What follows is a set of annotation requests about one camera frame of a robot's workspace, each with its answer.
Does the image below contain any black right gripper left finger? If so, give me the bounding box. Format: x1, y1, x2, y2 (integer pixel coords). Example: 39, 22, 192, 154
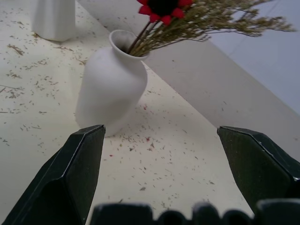
1, 124, 106, 225

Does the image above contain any round white ceramic vase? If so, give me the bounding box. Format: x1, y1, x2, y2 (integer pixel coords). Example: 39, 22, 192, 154
75, 30, 149, 137

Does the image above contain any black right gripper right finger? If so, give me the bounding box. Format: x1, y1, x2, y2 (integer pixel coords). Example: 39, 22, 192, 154
217, 126, 300, 215

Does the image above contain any ribbed white ceramic vase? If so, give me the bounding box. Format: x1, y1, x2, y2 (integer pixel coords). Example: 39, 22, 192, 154
32, 0, 76, 42

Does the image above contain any red flower dried grass bouquet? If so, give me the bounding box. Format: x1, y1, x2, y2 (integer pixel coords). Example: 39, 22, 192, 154
126, 0, 296, 58

